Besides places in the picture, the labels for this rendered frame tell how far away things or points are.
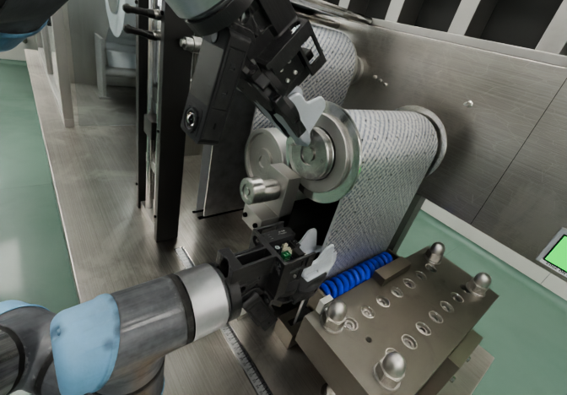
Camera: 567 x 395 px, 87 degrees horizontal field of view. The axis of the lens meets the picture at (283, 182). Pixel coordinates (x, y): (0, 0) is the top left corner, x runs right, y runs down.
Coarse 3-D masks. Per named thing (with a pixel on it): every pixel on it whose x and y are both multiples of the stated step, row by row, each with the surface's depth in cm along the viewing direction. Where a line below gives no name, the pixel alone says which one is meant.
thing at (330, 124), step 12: (324, 120) 41; (336, 120) 40; (336, 132) 39; (336, 144) 40; (348, 144) 39; (336, 156) 40; (348, 156) 39; (336, 168) 40; (300, 180) 46; (324, 180) 42; (336, 180) 40
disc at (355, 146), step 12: (336, 108) 40; (348, 120) 38; (348, 132) 39; (288, 144) 48; (360, 144) 38; (288, 156) 49; (360, 156) 38; (348, 168) 39; (360, 168) 38; (348, 180) 40; (312, 192) 45; (324, 192) 43; (336, 192) 42
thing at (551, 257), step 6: (564, 240) 48; (558, 246) 49; (564, 246) 48; (552, 252) 49; (558, 252) 49; (564, 252) 48; (546, 258) 50; (552, 258) 49; (558, 258) 49; (564, 258) 48; (558, 264) 49; (564, 264) 48
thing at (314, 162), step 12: (312, 132) 41; (324, 132) 41; (312, 144) 42; (324, 144) 39; (300, 156) 43; (312, 156) 41; (324, 156) 40; (300, 168) 44; (312, 168) 42; (324, 168) 40; (312, 180) 42
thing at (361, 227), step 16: (384, 192) 49; (400, 192) 53; (352, 208) 45; (368, 208) 48; (384, 208) 52; (400, 208) 57; (336, 224) 44; (352, 224) 48; (368, 224) 52; (384, 224) 56; (336, 240) 47; (352, 240) 51; (368, 240) 55; (384, 240) 61; (352, 256) 55; (368, 256) 60; (336, 272) 54
